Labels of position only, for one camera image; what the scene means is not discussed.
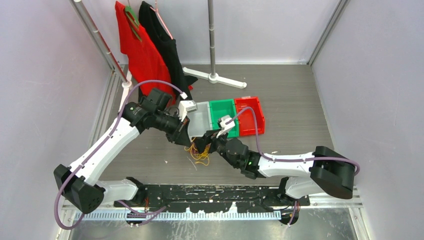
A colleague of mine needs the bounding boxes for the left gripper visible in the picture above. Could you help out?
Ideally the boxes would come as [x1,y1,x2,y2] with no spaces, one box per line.
[153,110,192,147]

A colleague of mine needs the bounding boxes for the purple cable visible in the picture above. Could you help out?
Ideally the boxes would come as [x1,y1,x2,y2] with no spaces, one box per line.
[53,79,189,231]
[225,105,361,228]

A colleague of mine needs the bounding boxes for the white plastic bin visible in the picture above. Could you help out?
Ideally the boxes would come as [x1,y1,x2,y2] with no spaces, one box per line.
[187,101,213,138]

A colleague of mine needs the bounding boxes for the red plastic bin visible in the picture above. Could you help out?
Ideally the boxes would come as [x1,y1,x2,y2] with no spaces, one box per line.
[234,96,266,137]

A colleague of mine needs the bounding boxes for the black t-shirt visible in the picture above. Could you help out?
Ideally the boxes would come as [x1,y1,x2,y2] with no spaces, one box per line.
[138,1,198,100]

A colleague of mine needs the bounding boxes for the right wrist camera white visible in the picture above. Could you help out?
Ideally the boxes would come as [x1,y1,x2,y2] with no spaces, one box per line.
[216,115,236,138]

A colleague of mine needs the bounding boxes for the green clothes hanger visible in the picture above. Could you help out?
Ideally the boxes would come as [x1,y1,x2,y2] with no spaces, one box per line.
[124,5,142,42]

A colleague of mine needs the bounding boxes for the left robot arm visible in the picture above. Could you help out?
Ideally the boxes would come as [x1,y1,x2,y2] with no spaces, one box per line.
[53,88,197,214]

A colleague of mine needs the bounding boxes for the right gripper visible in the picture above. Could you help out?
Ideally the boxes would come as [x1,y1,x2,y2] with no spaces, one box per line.
[192,127,239,169]

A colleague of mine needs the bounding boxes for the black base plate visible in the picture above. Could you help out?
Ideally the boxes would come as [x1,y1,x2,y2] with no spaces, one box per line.
[126,184,294,214]

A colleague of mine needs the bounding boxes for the garment rack centre pole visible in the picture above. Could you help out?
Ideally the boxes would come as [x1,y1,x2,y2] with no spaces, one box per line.
[182,0,247,89]

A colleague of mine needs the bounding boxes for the cable bundle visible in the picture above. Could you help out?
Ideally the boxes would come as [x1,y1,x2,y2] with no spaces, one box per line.
[184,142,212,167]

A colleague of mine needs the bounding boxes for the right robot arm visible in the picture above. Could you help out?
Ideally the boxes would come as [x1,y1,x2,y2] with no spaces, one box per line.
[193,130,360,206]

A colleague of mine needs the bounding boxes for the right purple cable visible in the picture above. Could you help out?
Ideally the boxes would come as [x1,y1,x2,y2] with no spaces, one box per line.
[225,105,361,228]

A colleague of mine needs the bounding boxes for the pink clothes hanger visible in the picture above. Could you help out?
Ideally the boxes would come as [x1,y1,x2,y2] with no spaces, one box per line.
[150,7,174,40]

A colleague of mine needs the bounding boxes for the green plastic bin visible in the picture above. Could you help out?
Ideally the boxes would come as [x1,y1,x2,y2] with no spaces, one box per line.
[209,98,240,138]

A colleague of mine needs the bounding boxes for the red t-shirt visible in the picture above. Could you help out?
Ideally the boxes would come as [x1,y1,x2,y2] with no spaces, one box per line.
[114,1,171,83]

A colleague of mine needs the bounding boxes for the aluminium rail frame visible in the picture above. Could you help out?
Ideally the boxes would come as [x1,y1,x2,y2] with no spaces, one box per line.
[83,188,363,222]

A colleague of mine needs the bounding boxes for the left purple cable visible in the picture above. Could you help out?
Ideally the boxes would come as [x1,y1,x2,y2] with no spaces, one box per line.
[53,79,189,231]

